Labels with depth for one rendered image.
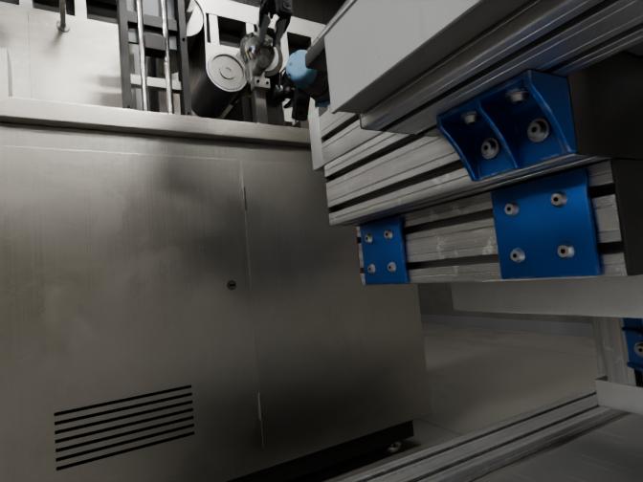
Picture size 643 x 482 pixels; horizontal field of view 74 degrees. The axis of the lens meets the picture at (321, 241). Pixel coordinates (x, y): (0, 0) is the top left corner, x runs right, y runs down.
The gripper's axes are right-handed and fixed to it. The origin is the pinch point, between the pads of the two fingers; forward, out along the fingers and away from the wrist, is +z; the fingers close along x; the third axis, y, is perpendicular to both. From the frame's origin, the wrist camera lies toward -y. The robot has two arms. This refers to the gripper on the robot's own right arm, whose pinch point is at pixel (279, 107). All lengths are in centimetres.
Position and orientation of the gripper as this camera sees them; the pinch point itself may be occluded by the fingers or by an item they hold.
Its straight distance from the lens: 148.2
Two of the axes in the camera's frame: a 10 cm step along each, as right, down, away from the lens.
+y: -0.9, -9.9, 0.8
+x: -8.6, 0.4, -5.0
